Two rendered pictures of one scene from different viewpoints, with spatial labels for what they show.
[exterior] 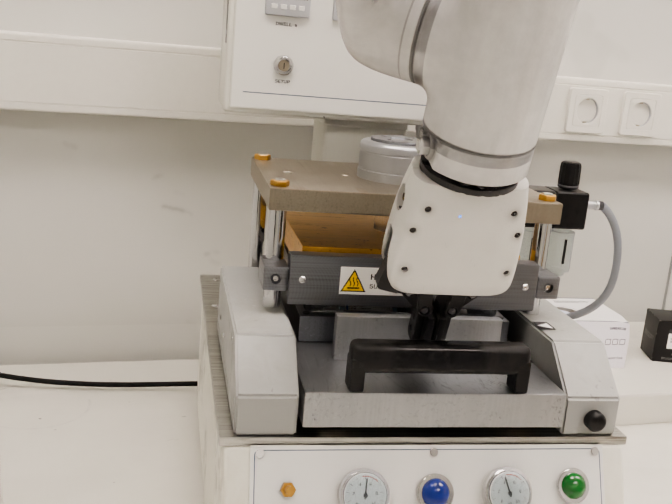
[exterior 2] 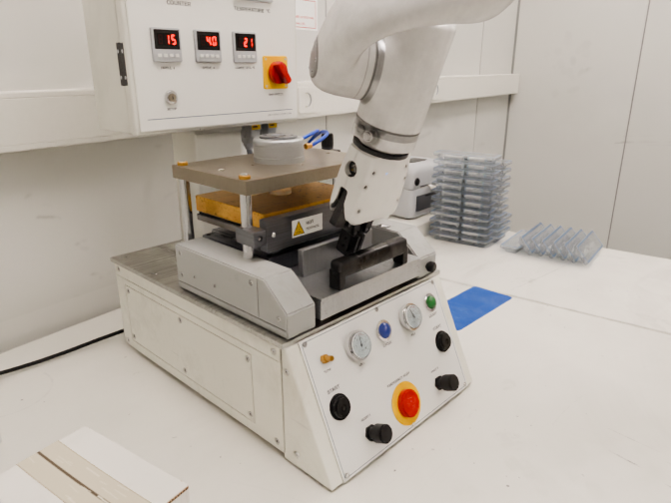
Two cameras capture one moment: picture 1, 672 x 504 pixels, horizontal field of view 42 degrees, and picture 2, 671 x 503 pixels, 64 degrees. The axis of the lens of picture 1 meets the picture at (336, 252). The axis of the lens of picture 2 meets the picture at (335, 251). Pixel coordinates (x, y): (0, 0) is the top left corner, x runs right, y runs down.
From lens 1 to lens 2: 0.37 m
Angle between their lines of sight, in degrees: 34
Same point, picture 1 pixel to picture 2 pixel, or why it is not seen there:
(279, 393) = (306, 305)
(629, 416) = not seen: hidden behind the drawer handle
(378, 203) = (300, 177)
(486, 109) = (413, 109)
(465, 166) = (398, 144)
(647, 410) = not seen: hidden behind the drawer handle
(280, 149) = (112, 158)
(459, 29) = (400, 64)
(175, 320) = (65, 297)
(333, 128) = (200, 136)
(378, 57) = (347, 86)
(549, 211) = not seen: hidden behind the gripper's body
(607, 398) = (431, 253)
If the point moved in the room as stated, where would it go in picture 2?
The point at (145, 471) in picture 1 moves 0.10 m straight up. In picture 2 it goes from (141, 398) to (134, 342)
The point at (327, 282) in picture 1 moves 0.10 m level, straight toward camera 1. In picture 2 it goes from (286, 233) to (327, 251)
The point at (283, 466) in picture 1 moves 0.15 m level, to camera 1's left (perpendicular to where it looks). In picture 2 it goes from (317, 346) to (206, 384)
